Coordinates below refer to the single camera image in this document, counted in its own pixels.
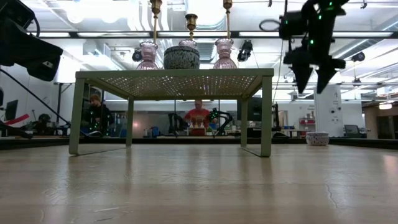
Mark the person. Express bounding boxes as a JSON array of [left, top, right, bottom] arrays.
[[183, 99, 218, 137], [81, 94, 113, 138], [34, 113, 52, 135]]

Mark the red bar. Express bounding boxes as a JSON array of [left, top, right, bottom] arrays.
[[4, 113, 30, 126]]

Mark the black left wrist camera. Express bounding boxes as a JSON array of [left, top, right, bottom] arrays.
[[0, 0, 35, 30]]

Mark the green perforated metal shelf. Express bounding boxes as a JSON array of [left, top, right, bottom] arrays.
[[68, 68, 275, 158]]

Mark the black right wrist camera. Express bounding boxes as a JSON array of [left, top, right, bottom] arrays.
[[279, 11, 309, 40]]

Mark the large black monitor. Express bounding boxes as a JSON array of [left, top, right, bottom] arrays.
[[236, 96, 262, 122]]

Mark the short brass candlestick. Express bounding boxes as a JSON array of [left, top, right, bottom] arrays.
[[185, 13, 199, 41]]

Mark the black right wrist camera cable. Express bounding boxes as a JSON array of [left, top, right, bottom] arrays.
[[259, 18, 282, 32]]

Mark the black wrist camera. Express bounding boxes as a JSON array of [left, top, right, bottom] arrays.
[[279, 11, 309, 40], [0, 0, 35, 30]]

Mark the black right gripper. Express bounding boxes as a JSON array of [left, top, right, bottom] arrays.
[[283, 34, 346, 95]]

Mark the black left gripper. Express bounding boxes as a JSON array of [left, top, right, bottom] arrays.
[[0, 18, 64, 82]]

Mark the blue-grey patterned candle jar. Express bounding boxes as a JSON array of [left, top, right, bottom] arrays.
[[163, 45, 201, 70]]

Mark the red storage shelf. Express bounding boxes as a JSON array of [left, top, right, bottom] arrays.
[[298, 116, 315, 137]]

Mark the black aluminium table frame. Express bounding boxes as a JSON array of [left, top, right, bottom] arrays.
[[0, 136, 398, 151]]

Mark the pink ribbed glass candle holder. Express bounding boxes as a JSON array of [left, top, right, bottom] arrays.
[[136, 41, 160, 70], [178, 39, 198, 49], [213, 37, 238, 70]]

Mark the white pillar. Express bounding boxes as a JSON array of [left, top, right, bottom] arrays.
[[313, 85, 345, 138]]

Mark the black computer monitor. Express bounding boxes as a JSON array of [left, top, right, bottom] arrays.
[[4, 99, 19, 122]]

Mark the lavender patterned candle jar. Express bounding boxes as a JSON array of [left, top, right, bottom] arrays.
[[305, 131, 330, 146]]

